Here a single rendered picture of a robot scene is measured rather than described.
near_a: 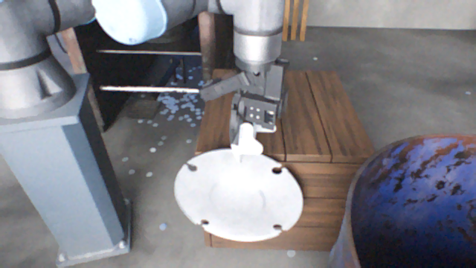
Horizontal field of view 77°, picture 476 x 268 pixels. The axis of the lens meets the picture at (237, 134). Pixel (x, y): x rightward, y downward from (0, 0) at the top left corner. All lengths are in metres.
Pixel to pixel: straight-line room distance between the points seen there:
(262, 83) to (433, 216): 0.40
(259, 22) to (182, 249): 0.65
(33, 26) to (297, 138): 0.54
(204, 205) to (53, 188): 0.33
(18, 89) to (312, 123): 0.59
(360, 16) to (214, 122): 2.07
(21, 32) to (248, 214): 0.56
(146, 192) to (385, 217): 0.73
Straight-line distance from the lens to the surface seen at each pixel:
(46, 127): 0.66
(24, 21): 0.63
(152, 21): 0.37
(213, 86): 0.54
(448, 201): 0.66
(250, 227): 0.77
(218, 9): 0.48
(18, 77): 0.65
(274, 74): 0.49
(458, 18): 2.93
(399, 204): 0.63
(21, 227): 1.13
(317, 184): 0.70
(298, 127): 0.71
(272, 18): 0.45
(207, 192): 0.70
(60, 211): 0.82
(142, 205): 1.02
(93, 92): 1.30
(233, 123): 0.52
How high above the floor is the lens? 0.76
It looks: 37 degrees down
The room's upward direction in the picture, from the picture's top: straight up
